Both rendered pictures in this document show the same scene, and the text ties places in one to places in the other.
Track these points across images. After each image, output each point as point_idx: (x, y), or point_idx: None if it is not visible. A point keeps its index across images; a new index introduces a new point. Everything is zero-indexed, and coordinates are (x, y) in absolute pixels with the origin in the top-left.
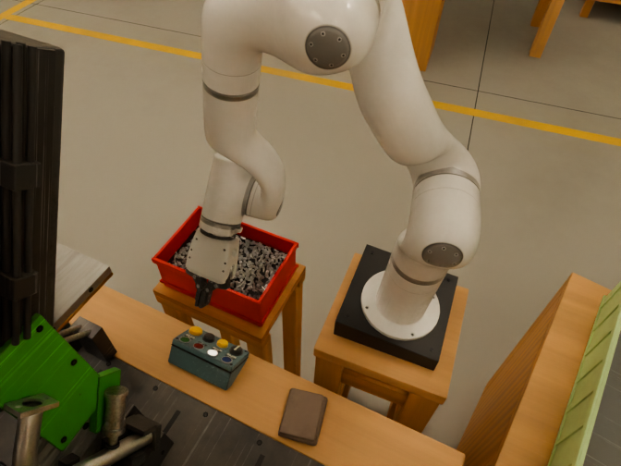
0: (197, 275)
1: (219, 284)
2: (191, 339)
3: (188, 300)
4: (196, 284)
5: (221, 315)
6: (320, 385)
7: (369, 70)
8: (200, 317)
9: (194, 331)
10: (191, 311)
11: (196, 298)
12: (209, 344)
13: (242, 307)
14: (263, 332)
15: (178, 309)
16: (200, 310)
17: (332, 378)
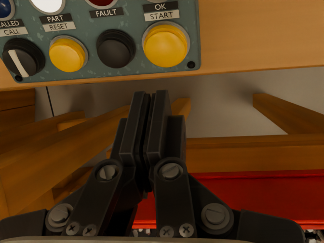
0: (187, 229)
1: (41, 234)
2: (143, 3)
3: (308, 156)
4: (181, 177)
5: (212, 159)
6: (49, 141)
7: None
8: (261, 140)
9: (157, 35)
10: (287, 141)
11: (162, 115)
12: (92, 27)
13: (150, 194)
14: None
15: (323, 135)
16: (263, 150)
17: (10, 153)
